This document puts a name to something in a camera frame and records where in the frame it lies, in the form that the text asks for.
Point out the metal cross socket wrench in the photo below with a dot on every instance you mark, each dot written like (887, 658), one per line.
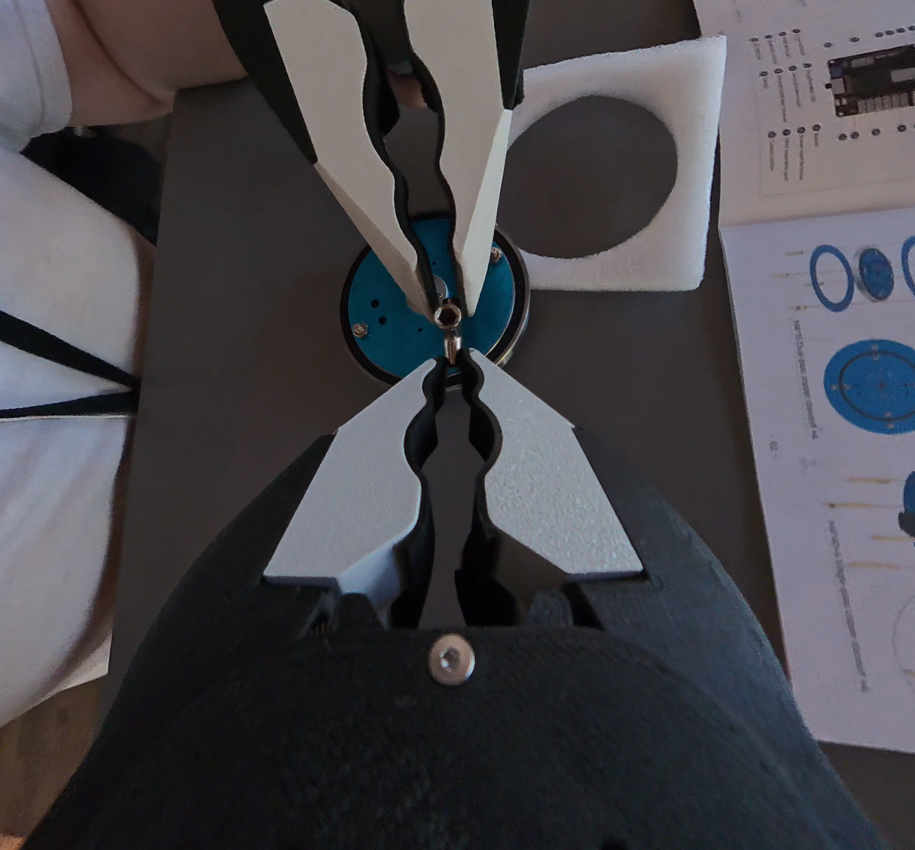
(448, 317)

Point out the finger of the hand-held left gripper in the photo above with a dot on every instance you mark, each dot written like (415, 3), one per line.
(336, 114)
(464, 42)

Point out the white foam sheet with hole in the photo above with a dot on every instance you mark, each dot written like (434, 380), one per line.
(693, 149)

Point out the blue disc with black rim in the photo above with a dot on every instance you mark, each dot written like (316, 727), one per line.
(386, 292)

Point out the instruction sheet with circuit board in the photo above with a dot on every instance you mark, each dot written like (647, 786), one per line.
(786, 164)

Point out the person's white t-shirt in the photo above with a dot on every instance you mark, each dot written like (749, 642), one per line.
(57, 507)

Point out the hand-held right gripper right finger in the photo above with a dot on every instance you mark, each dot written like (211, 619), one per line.
(557, 500)

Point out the person's left hand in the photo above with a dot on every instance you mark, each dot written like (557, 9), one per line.
(409, 89)

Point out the person's left forearm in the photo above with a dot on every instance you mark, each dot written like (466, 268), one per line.
(143, 21)

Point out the instruction sheet with blue drawings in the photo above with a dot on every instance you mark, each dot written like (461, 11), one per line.
(808, 507)

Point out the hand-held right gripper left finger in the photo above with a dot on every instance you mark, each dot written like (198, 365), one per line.
(350, 500)

